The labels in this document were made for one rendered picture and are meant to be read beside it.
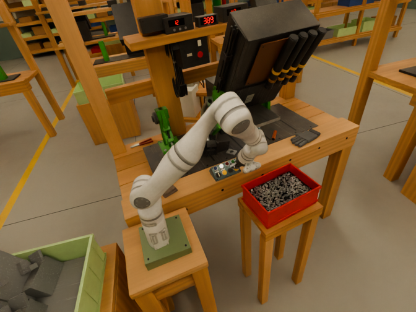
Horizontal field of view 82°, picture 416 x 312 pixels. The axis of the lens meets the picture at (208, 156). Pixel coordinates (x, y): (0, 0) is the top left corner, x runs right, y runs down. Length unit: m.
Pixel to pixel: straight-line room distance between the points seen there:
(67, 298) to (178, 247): 0.45
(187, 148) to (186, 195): 0.54
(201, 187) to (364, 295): 1.33
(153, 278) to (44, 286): 0.42
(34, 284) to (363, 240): 2.10
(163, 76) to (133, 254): 1.00
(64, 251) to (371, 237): 2.09
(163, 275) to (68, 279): 0.40
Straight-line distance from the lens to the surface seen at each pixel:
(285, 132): 1.63
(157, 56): 1.51
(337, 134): 1.67
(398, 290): 2.18
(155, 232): 0.99
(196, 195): 1.25
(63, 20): 1.45
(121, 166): 1.58
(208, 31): 1.46
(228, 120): 0.64
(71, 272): 1.24
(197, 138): 0.71
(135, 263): 1.13
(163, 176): 0.77
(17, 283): 1.24
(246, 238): 1.53
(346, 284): 2.06
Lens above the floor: 1.77
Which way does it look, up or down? 37 degrees down
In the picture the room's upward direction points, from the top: 8 degrees counter-clockwise
